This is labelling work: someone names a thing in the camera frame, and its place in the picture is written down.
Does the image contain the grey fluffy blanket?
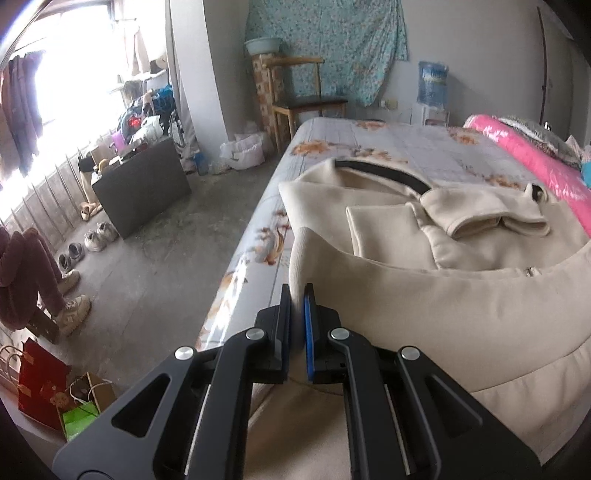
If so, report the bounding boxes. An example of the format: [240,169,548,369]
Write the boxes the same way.
[499,115,583,169]

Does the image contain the green paper bag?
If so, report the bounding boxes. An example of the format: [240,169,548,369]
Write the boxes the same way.
[61,401,100,441]

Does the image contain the blue water jug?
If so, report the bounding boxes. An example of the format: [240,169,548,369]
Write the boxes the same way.
[417,60,450,112]

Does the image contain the beige tall boots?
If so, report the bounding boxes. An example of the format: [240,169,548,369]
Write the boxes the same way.
[78,157,105,221]

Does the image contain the white plastic bag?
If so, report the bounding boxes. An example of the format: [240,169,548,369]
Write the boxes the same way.
[219,133,266,171]

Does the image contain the beige zip jacket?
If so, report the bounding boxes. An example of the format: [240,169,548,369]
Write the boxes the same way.
[242,157,591,480]

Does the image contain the beige hanging garment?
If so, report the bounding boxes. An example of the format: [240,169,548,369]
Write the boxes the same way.
[122,21,169,77]

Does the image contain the dark long pole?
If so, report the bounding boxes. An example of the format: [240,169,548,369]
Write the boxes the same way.
[537,6,553,132]

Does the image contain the pink printed blanket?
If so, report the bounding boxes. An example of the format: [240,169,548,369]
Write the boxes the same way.
[462,113,591,201]

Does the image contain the teal floral wall cloth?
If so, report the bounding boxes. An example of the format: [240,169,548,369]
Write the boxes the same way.
[244,0,409,108]

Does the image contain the dark cabinet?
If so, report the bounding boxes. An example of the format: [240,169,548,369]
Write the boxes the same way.
[90,136,192,240]

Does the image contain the red paper bag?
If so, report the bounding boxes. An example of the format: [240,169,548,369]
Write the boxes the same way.
[17,337,72,430]

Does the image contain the pile of clothes and bags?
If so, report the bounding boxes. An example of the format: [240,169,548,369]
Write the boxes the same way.
[111,85,185,148]

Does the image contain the white paper bag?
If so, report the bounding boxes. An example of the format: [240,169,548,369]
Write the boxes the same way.
[0,344,24,398]

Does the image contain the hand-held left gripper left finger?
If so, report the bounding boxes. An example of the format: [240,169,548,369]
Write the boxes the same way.
[52,282,295,480]

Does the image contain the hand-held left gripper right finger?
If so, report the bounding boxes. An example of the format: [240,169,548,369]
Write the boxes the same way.
[301,282,542,480]

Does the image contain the wooden chair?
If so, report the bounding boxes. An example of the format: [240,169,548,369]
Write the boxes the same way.
[272,55,349,153]

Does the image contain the dark hanging clothes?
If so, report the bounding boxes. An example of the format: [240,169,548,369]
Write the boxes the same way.
[1,51,44,178]

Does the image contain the metal window railing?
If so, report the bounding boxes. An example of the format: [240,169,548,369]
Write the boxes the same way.
[0,143,100,259]

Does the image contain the brown paper bag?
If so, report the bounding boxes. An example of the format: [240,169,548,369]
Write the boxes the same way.
[69,371,116,414]

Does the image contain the patterned stand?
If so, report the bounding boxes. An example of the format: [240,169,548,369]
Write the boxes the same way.
[250,53,286,144]

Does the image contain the teal basin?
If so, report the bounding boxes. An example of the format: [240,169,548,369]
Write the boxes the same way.
[243,37,282,55]

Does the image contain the white water dispenser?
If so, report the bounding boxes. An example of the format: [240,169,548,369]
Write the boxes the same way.
[411,104,451,127]

